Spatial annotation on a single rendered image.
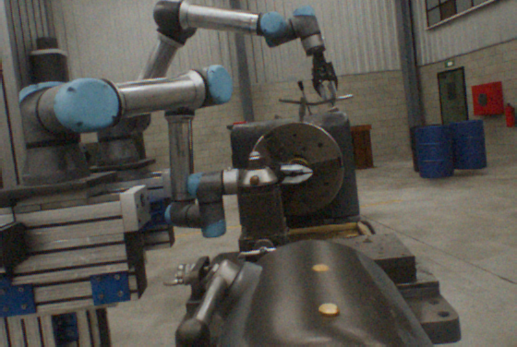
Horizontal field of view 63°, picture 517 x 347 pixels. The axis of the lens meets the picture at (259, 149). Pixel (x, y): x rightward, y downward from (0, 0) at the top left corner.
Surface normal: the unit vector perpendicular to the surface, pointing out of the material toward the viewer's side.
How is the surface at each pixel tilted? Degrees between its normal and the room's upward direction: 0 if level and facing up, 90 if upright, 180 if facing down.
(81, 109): 91
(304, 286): 3
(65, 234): 90
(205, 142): 90
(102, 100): 91
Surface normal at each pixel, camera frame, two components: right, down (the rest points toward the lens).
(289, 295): -0.29, -0.95
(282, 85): 0.18, 0.03
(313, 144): -0.07, 0.06
